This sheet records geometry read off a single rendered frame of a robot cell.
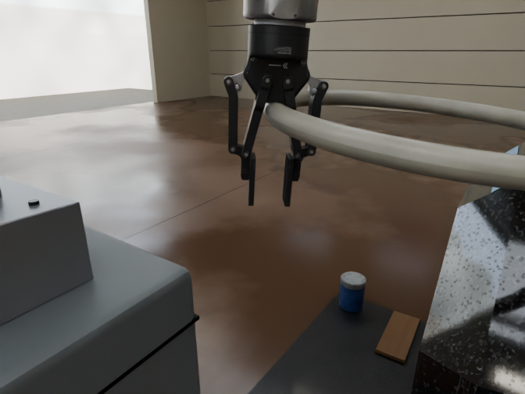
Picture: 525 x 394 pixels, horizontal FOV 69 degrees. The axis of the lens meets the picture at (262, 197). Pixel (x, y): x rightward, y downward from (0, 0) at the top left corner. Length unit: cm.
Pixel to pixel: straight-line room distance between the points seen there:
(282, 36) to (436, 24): 665
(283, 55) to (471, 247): 45
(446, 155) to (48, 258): 34
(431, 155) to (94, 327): 31
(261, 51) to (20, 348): 37
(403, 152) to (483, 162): 6
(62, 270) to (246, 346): 116
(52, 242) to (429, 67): 690
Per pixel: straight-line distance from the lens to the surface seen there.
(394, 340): 153
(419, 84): 713
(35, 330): 35
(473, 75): 698
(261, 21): 48
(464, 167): 36
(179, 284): 37
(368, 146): 37
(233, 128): 50
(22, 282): 36
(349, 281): 158
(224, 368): 141
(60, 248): 36
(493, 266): 69
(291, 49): 47
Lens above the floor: 100
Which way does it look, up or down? 21 degrees down
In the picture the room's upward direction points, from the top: straight up
